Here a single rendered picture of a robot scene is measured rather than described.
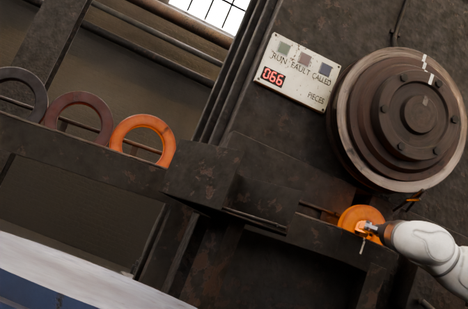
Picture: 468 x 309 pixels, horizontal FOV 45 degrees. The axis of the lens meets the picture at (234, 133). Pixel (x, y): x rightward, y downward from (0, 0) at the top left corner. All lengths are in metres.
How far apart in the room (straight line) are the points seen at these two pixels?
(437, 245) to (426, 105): 0.53
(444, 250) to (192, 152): 0.64
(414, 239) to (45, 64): 3.24
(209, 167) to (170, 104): 6.64
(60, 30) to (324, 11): 2.64
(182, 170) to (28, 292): 0.97
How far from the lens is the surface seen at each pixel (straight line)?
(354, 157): 1.76
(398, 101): 1.78
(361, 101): 1.77
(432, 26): 2.20
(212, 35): 7.45
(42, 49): 4.25
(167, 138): 1.61
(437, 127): 1.84
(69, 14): 4.32
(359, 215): 1.77
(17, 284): 0.36
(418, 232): 1.46
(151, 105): 7.83
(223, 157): 1.24
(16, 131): 1.57
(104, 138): 1.59
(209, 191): 1.23
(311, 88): 1.88
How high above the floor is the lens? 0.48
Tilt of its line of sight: 13 degrees up
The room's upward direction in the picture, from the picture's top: 22 degrees clockwise
